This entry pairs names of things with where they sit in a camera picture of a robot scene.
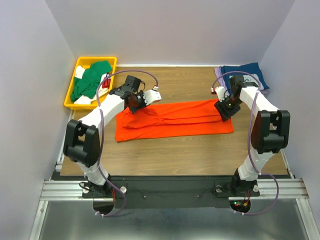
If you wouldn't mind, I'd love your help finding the orange t shirt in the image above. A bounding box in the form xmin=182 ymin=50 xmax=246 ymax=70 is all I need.
xmin=115 ymin=99 xmax=234 ymax=143

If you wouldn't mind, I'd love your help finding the folded lavender t shirt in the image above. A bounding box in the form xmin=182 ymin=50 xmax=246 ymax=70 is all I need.
xmin=214 ymin=66 xmax=267 ymax=95

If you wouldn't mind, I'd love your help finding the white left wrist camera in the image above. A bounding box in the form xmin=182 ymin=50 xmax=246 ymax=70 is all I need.
xmin=143 ymin=86 xmax=162 ymax=106

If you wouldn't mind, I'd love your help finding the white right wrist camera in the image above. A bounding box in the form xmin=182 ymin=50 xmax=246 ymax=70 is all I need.
xmin=210 ymin=86 xmax=230 ymax=102

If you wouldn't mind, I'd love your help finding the folded navy printed t shirt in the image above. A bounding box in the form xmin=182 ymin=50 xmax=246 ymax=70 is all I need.
xmin=220 ymin=62 xmax=270 ymax=90

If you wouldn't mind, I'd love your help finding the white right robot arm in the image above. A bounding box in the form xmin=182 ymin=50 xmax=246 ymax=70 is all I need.
xmin=211 ymin=71 xmax=291 ymax=195

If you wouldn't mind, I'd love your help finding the white printed t shirt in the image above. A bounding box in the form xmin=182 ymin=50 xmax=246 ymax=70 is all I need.
xmin=73 ymin=65 xmax=112 ymax=105

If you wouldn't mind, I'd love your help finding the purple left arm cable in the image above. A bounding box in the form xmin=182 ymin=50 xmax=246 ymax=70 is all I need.
xmin=96 ymin=70 xmax=160 ymax=218

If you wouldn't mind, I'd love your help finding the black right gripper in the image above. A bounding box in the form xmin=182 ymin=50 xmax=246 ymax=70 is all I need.
xmin=213 ymin=94 xmax=243 ymax=122

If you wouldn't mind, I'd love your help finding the green t shirt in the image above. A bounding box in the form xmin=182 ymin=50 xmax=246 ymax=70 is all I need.
xmin=70 ymin=60 xmax=113 ymax=104

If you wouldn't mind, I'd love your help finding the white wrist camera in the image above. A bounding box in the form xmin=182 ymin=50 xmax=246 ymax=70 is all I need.
xmin=210 ymin=86 xmax=230 ymax=102
xmin=143 ymin=86 xmax=162 ymax=106

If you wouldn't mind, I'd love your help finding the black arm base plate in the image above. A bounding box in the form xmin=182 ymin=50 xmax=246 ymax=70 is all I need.
xmin=79 ymin=175 xmax=260 ymax=212

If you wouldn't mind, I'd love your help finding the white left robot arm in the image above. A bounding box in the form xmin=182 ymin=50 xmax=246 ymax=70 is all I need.
xmin=63 ymin=75 xmax=146 ymax=197

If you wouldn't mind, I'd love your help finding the aluminium frame rail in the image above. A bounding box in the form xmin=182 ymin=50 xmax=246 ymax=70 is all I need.
xmin=31 ymin=112 xmax=309 ymax=240

